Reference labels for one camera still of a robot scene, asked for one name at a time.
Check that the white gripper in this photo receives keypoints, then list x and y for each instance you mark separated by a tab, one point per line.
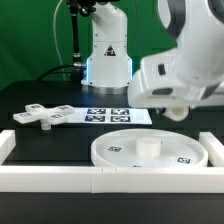
178	78

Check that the white round table top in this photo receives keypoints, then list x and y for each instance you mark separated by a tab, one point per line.
147	148

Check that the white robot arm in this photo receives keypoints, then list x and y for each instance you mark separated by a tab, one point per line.
194	24

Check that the white marker sheet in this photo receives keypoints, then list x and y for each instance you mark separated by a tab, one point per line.
110	116

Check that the white fence right bar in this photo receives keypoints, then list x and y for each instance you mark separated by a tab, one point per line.
214	148

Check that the white fence bar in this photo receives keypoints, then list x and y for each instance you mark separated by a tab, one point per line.
214	148
7	144
111	180

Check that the white fence front bar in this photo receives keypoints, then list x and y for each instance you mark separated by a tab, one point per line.
111	180

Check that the white cross table base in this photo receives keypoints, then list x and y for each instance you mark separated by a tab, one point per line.
46	116

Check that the white fence left bar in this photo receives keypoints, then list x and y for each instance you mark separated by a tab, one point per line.
7	144

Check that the black camera pole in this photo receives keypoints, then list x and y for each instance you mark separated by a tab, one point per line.
83	8

